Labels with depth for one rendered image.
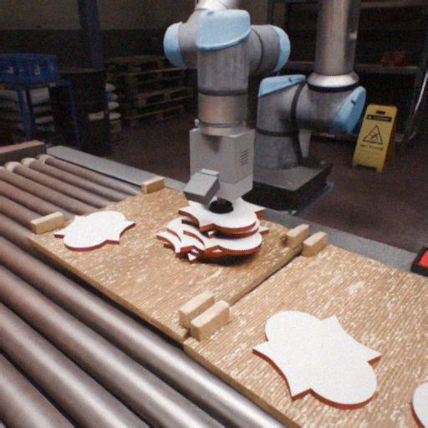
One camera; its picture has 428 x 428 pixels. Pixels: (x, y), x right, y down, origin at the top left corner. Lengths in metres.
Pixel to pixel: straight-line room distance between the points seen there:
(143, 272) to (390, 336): 0.36
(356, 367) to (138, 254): 0.39
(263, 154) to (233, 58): 0.52
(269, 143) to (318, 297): 0.56
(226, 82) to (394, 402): 0.44
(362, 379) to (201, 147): 0.39
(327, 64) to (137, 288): 0.65
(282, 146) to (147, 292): 0.61
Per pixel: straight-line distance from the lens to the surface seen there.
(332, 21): 0.96
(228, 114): 0.60
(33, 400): 0.52
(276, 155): 1.07
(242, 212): 0.67
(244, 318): 0.55
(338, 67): 0.98
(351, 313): 0.59
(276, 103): 1.05
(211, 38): 0.59
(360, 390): 0.48
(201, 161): 0.64
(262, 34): 0.66
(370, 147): 4.18
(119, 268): 0.67
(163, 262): 0.67
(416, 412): 0.49
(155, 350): 0.54
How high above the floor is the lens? 1.29
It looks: 25 degrees down
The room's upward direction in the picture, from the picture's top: straight up
